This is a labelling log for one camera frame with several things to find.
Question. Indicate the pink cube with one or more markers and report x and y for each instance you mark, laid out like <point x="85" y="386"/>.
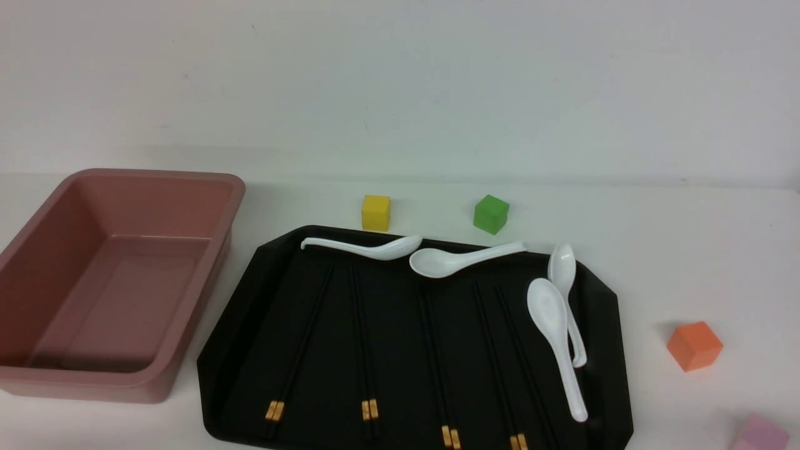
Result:
<point x="757" y="432"/>

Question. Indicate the orange cube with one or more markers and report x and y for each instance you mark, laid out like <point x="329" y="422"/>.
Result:
<point x="694" y="346"/>

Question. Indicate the white spoon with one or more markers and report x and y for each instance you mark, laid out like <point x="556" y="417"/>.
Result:
<point x="548" y="312"/>
<point x="561" y="272"/>
<point x="437" y="264"/>
<point x="396" y="249"/>

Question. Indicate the black chopstick gold band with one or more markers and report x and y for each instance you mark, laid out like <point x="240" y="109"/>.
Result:
<point x="532" y="386"/>
<point x="361" y="359"/>
<point x="299" y="350"/>
<point x="435" y="367"/>
<point x="497" y="374"/>
<point x="445" y="380"/>
<point x="369" y="364"/>
<point x="306" y="350"/>

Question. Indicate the yellow cube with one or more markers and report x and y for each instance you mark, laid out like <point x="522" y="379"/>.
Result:
<point x="376" y="213"/>

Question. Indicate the white spoon front right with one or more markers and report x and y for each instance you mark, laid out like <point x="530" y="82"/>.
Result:
<point x="548" y="312"/>

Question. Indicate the white spoon centre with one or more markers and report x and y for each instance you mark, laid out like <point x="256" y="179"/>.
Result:
<point x="437" y="264"/>

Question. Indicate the green cube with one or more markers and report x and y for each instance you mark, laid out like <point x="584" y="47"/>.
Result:
<point x="490" y="214"/>

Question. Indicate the white spoon far left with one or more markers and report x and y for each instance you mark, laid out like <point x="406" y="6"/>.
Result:
<point x="396" y="249"/>

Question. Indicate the white spoon back right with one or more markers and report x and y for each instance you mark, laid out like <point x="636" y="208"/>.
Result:
<point x="561" y="272"/>

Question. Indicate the pink plastic bin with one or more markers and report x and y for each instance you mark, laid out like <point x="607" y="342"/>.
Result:
<point x="102" y="289"/>

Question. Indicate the black plastic tray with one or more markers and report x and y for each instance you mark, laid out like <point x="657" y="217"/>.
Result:
<point x="280" y="368"/>

